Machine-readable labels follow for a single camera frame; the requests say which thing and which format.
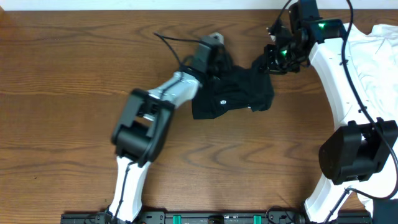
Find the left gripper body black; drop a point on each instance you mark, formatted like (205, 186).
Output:
(219, 62)

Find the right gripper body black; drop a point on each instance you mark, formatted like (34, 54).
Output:
(285, 59)

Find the black t-shirt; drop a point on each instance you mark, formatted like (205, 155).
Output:
(238, 88)

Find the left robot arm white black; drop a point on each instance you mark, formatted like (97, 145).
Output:
(140, 133)

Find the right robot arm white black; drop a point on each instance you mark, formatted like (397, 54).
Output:
(360, 144)

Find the white garment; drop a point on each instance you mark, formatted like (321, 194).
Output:
(375, 60)

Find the dark object bottom right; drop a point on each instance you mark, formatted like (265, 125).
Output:
(385, 212)

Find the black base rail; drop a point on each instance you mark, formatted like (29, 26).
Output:
(271, 217)

